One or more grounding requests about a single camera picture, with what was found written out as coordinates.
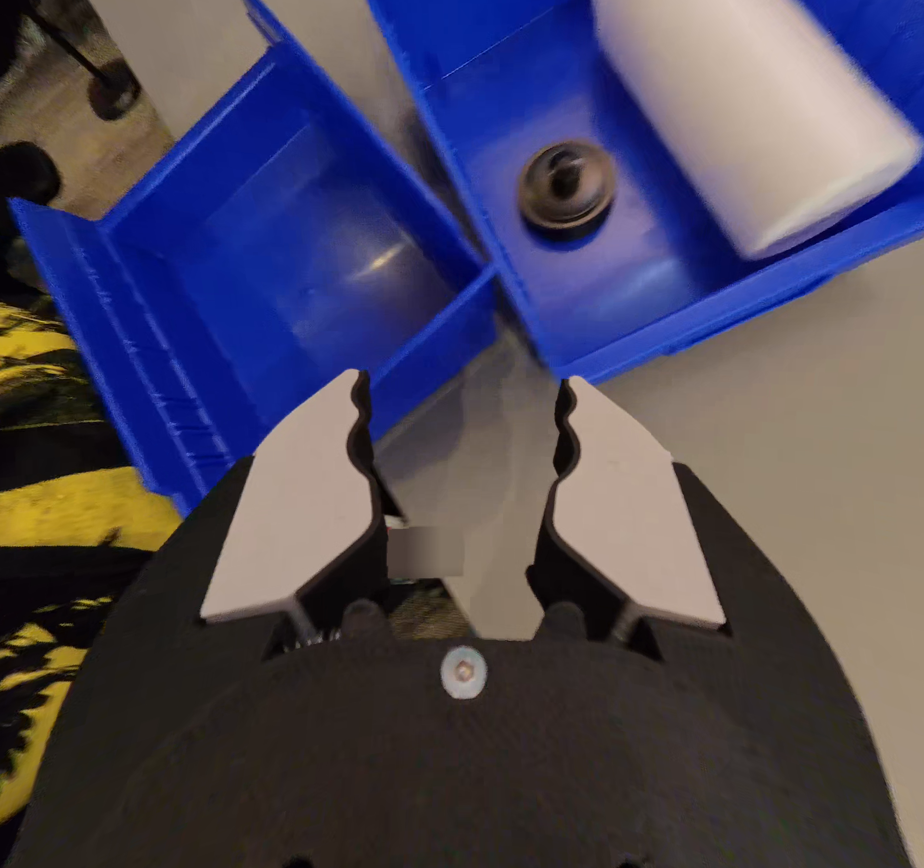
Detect black floor stand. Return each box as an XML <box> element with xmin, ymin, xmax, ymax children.
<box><xmin>25</xmin><ymin>5</ymin><xmax>143</xmax><ymax>123</ymax></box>

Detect blue plastic bin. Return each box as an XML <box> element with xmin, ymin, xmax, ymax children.
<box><xmin>339</xmin><ymin>0</ymin><xmax>924</xmax><ymax>387</ymax></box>
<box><xmin>7</xmin><ymin>0</ymin><xmax>499</xmax><ymax>517</ymax></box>

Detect white plastic bottle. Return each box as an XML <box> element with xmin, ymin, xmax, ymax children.
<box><xmin>590</xmin><ymin>0</ymin><xmax>924</xmax><ymax>261</ymax></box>

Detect black bottle lid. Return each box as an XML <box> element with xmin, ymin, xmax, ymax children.
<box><xmin>517</xmin><ymin>139</ymin><xmax>619</xmax><ymax>233</ymax></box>

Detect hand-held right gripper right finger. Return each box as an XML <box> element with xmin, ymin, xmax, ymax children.
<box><xmin>527</xmin><ymin>377</ymin><xmax>726</xmax><ymax>644</ymax></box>

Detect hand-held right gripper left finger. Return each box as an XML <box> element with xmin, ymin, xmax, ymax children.
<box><xmin>200</xmin><ymin>368</ymin><xmax>391</xmax><ymax>641</ymax></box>

